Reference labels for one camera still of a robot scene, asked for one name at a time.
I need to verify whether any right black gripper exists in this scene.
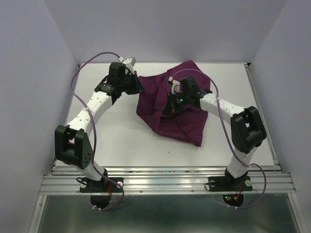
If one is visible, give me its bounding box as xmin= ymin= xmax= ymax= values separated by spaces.
xmin=162 ymin=91 xmax=190 ymax=115

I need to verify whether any purple surgical drape cloth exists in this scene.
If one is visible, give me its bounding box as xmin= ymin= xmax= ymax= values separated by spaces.
xmin=136 ymin=61 xmax=210 ymax=147

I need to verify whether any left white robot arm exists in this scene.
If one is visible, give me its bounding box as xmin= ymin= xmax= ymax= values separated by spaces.
xmin=54 ymin=57 xmax=144 ymax=191

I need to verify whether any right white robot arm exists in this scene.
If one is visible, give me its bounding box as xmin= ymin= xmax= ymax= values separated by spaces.
xmin=163 ymin=76 xmax=267 ymax=191

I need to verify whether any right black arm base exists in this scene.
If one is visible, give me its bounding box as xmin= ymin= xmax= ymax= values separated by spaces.
xmin=204 ymin=169 xmax=253 ymax=192

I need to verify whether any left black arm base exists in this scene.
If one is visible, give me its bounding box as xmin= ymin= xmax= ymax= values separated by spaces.
xmin=76 ymin=177 xmax=122 ymax=194

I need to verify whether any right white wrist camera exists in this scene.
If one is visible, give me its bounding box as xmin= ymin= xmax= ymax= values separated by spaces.
xmin=167 ymin=77 xmax=180 ymax=94

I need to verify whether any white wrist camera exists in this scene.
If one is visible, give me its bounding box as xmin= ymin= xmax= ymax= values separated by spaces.
xmin=122 ymin=57 xmax=136 ymax=73
xmin=167 ymin=77 xmax=180 ymax=94

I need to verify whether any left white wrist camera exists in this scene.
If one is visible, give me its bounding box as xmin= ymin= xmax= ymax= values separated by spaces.
xmin=122 ymin=57 xmax=136 ymax=73

